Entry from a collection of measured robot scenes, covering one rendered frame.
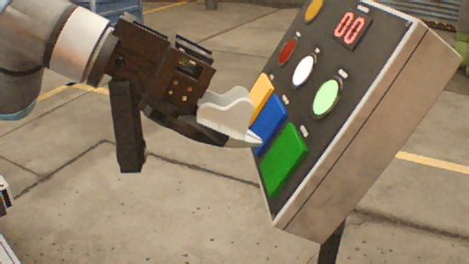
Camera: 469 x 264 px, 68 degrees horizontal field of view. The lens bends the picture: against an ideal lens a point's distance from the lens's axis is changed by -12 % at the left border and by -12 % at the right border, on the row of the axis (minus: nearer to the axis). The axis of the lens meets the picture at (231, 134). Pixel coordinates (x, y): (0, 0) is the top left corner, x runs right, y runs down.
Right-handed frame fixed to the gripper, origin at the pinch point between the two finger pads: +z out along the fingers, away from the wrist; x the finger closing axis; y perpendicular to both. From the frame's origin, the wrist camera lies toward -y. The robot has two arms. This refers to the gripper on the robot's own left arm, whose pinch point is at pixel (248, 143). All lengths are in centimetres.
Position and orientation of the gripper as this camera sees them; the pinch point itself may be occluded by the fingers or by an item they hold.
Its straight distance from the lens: 47.2
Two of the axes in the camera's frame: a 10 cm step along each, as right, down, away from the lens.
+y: 5.0, -7.9, -3.5
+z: 8.6, 4.0, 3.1
